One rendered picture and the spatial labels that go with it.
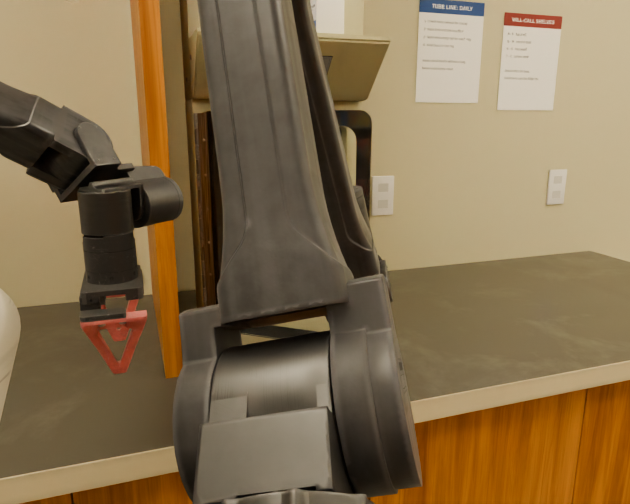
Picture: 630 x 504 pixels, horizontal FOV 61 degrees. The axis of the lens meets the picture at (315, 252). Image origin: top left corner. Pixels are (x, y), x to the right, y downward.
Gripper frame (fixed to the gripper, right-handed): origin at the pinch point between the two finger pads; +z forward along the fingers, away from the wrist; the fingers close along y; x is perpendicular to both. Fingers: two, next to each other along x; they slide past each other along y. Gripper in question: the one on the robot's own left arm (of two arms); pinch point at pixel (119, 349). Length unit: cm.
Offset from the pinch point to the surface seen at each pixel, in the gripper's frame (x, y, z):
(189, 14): -15, 33, -44
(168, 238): -8.2, 23.6, -8.2
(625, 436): -94, 5, 35
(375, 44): -43, 21, -39
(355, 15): -45, 32, -46
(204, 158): -15.6, 30.5, -20.5
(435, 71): -88, 75, -40
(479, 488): -59, 5, 39
